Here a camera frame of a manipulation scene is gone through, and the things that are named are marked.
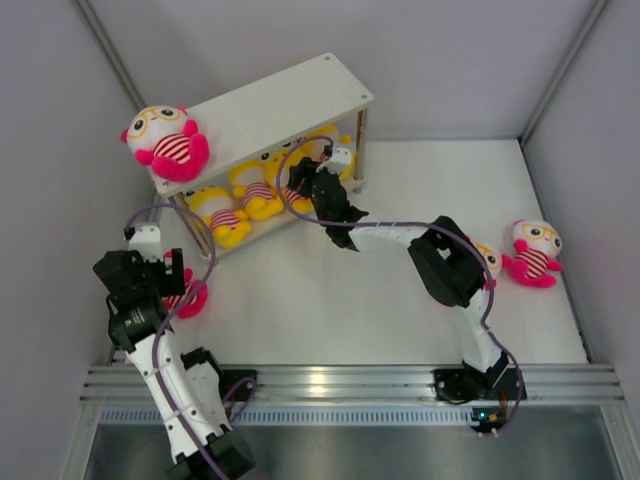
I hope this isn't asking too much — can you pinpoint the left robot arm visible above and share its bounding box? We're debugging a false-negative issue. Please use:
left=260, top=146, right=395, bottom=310
left=93, top=249, right=255, bottom=479

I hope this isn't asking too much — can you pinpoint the aluminium front rail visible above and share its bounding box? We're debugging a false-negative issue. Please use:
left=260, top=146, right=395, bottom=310
left=80, top=364, right=624, bottom=405

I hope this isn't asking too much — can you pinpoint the small black connector board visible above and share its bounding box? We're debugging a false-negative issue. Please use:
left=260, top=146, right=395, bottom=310
left=471, top=407, right=506, bottom=435

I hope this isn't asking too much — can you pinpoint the white two-tier shelf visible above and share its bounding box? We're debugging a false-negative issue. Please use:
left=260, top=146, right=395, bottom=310
left=153, top=52, right=375, bottom=261

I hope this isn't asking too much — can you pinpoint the yellow plush shelf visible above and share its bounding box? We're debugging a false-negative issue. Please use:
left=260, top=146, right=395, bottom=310
left=185, top=186, right=252, bottom=250
left=300, top=124, right=355, bottom=181

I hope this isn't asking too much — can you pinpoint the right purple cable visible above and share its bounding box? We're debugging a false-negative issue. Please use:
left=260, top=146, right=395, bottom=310
left=276, top=137, right=527, bottom=436

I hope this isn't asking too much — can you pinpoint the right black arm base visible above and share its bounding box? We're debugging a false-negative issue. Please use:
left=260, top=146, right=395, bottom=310
left=433, top=366, right=527, bottom=404

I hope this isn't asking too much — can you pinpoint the yellow plush lower shelf left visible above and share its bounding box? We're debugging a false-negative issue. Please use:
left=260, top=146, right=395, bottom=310
left=185, top=186, right=252, bottom=250

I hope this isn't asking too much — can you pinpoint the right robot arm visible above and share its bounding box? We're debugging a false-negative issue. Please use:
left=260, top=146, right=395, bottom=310
left=287, top=157, right=509, bottom=397

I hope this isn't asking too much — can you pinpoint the pink plush far right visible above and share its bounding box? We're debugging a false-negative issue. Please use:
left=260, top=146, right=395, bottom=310
left=508, top=219, right=563, bottom=289

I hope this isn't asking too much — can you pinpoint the yellow plush striped shirt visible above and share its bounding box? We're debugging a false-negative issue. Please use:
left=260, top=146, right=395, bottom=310
left=229, top=160, right=284, bottom=221

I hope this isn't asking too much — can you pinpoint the pink plush on shelf top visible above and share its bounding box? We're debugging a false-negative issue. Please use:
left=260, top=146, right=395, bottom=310
left=120, top=105, right=211, bottom=183

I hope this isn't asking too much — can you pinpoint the pink plush with yellow glasses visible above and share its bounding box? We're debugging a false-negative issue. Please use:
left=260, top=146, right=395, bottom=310
left=471, top=240, right=512, bottom=289

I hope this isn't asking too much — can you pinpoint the yellow plush with black eyes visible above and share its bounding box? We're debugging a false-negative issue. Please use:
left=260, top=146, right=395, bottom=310
left=260, top=142, right=313, bottom=214

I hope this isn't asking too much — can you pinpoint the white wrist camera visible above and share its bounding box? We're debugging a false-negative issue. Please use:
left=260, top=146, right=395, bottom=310
left=323, top=145, right=352, bottom=175
left=124, top=223, right=164, bottom=263

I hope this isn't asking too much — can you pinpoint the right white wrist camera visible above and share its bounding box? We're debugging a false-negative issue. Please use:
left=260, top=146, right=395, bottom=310
left=323, top=145, right=352, bottom=175

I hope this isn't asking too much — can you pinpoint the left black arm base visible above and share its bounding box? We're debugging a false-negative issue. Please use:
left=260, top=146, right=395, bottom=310
left=219, top=368, right=258, bottom=403

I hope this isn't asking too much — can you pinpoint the yellow plush lower shelf right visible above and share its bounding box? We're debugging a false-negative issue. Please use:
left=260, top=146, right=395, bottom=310
left=300, top=124, right=355, bottom=181

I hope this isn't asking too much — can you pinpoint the pink plush near left arm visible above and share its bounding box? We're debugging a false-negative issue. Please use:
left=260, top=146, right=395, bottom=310
left=163, top=268, right=209, bottom=320

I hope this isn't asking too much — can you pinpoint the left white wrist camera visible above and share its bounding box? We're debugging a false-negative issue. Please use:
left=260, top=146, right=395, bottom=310
left=124, top=223, right=164, bottom=263

